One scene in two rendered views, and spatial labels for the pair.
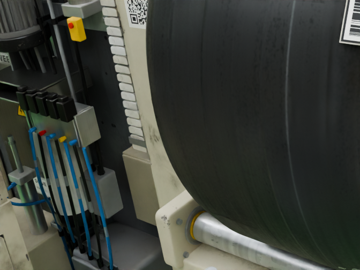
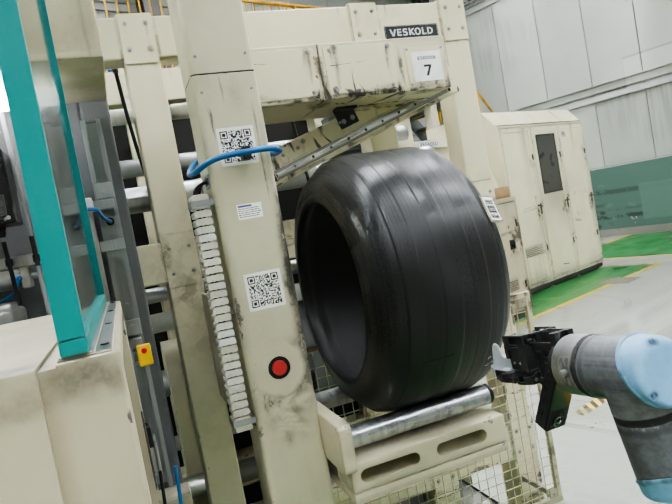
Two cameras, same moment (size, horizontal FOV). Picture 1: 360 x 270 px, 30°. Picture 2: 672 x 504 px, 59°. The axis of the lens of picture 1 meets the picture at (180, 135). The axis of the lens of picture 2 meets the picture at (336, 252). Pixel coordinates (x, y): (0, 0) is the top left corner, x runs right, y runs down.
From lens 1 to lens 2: 110 cm
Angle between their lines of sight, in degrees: 68
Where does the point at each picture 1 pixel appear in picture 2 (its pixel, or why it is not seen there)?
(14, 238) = not seen: outside the picture
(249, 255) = (399, 425)
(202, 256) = (361, 457)
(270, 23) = (463, 220)
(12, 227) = not seen: outside the picture
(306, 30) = (479, 219)
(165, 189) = (278, 451)
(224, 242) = (379, 429)
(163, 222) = (347, 430)
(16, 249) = not seen: outside the picture
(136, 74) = (253, 352)
